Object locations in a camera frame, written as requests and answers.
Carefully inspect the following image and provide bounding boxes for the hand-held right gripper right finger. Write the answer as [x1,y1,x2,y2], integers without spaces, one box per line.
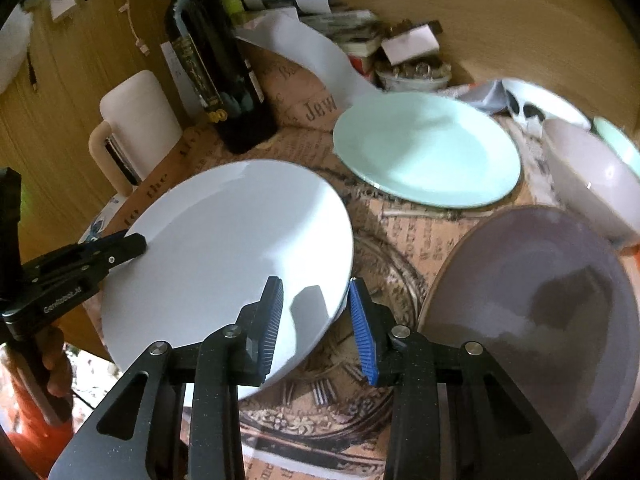
[348,277,581,480]

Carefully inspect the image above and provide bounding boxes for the grey plate with brown rim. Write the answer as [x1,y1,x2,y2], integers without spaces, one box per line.
[416,205,639,480]

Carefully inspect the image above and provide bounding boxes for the white charger cable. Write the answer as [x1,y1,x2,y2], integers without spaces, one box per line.
[97,0,152,57]

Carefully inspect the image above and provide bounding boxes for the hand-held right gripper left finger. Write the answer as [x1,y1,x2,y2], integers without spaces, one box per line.
[47,276,285,480]

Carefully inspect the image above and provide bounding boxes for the small bowl with trinkets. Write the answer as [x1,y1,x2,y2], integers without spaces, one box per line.
[375,60,454,94]

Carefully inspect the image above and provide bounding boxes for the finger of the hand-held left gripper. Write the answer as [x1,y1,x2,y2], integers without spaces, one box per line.
[21,232,147,301]

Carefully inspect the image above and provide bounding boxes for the white paper sheet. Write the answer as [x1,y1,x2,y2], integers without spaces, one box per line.
[235,12,384,112]

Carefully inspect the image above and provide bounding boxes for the white card box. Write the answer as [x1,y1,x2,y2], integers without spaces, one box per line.
[381,21,444,66]

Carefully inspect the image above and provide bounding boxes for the mint green bowl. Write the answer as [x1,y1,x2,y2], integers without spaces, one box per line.
[593,116,640,179]

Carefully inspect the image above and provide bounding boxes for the white fluffy pompom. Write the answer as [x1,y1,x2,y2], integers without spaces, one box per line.
[0,4,34,92]

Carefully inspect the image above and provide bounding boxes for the white bowl with black spots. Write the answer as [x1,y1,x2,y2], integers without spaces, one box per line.
[501,78,592,133]

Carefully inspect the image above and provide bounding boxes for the white paper tag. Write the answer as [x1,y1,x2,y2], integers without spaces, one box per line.
[49,0,87,22]

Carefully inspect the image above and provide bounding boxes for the white plate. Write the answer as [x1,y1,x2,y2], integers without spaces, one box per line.
[100,159,355,402]

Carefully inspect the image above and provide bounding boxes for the person's left hand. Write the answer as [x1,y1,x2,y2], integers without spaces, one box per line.
[41,326,74,397]

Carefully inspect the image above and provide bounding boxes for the dark wine bottle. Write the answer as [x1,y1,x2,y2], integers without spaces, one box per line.
[160,0,279,155]

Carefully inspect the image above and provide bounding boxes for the mint green plate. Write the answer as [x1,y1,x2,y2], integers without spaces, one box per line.
[332,91,522,209]

